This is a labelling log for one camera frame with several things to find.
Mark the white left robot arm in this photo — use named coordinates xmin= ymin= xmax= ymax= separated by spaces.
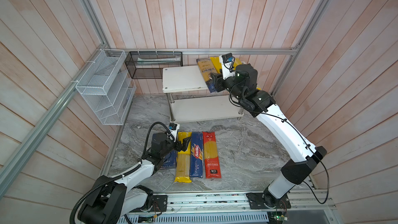
xmin=69 ymin=131 xmax=191 ymax=224

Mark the blue yellow spaghetti bag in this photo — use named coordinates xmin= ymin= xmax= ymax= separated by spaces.
xmin=197 ymin=58 xmax=217 ymax=93

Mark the yellow Pastati spaghetti bag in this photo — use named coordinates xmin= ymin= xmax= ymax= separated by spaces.
xmin=175 ymin=132 xmax=192 ymax=183

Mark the white wire mesh rack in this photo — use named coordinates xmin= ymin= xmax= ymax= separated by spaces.
xmin=76 ymin=49 xmax=136 ymax=125

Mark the dark blue pasta box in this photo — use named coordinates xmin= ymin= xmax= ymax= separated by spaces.
xmin=154 ymin=149 xmax=177 ymax=170

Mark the aluminium frame rail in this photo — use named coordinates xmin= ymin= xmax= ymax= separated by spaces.
xmin=105 ymin=47 xmax=299 ymax=56

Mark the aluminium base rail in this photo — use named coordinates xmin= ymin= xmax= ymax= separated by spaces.
xmin=119 ymin=189 xmax=343 ymax=224

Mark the white two-tier metal shelf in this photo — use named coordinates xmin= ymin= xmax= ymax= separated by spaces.
xmin=162 ymin=65 xmax=244 ymax=123

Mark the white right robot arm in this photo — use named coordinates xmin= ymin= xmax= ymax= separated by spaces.
xmin=210 ymin=64 xmax=327 ymax=209

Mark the yellow clear spaghetti bag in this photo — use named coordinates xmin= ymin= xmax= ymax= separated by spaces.
xmin=210 ymin=57 xmax=222 ymax=74

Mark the yellow barcode spaghetti bag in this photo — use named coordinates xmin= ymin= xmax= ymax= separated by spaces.
xmin=233 ymin=58 xmax=242 ymax=69

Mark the red spaghetti bag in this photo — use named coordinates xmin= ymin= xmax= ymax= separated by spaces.
xmin=203 ymin=132 xmax=221 ymax=179

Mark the black mesh wall basket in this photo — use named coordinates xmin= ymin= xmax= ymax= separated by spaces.
xmin=124 ymin=51 xmax=183 ymax=79

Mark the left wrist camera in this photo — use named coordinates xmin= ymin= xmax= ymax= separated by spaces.
xmin=169 ymin=122 xmax=180 ymax=142

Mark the blue Barilla spaghetti box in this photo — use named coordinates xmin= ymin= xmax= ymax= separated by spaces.
xmin=190 ymin=132 xmax=204 ymax=178

